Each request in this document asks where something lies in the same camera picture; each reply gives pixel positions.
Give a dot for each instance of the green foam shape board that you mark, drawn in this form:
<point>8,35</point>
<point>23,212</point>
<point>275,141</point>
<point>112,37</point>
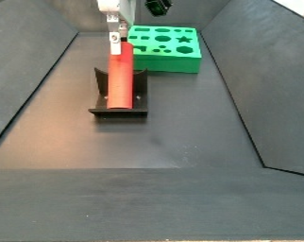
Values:
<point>166,48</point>

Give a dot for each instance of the black cradle fixture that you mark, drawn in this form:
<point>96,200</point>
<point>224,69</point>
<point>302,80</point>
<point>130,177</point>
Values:
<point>139,98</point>

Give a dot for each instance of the red oval cylinder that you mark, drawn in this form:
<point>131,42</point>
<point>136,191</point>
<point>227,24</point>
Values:
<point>120,78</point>

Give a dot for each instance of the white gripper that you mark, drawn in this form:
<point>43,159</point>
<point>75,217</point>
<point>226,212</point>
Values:
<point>119,12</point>

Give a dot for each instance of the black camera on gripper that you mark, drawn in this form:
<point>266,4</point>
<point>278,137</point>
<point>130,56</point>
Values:
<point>159,7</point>

